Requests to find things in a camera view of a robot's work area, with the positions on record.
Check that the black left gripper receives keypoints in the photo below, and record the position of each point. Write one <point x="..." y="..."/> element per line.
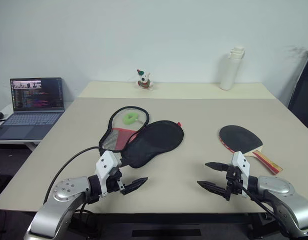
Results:
<point x="114" y="185"/>

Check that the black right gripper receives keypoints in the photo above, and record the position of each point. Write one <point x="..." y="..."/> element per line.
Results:
<point x="234" y="182"/>

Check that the black rubber table tennis paddle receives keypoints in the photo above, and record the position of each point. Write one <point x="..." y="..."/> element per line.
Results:
<point x="239" y="137"/>

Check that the black mesh paddle case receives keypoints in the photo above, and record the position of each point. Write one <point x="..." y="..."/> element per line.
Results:
<point x="153" y="140"/>

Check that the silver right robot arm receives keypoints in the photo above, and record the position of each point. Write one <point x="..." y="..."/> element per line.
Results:
<point x="276" y="186"/>

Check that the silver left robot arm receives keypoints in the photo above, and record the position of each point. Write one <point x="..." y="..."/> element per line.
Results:
<point x="66" y="190"/>

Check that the white plush dog toy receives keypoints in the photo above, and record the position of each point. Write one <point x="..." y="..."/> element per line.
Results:
<point x="144" y="80"/>

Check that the white side table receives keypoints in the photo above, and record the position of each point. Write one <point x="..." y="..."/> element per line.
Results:
<point x="67" y="106"/>

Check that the white water bottle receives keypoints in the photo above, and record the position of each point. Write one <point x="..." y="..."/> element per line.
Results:
<point x="227" y="72"/>

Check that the black mesh office chair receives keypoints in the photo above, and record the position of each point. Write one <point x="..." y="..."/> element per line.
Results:
<point x="304" y="100"/>

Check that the open grey laptop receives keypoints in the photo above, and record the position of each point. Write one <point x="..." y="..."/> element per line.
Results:
<point x="36" y="92"/>

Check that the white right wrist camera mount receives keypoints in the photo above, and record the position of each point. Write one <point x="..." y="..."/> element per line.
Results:
<point x="240" y="162"/>

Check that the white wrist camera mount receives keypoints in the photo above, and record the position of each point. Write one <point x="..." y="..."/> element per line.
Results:
<point x="240" y="162"/>
<point x="106" y="162"/>

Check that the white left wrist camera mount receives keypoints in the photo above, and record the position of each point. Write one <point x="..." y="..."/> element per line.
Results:
<point x="106" y="162"/>

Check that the black table frame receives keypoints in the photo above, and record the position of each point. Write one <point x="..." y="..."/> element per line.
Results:
<point x="168" y="218"/>

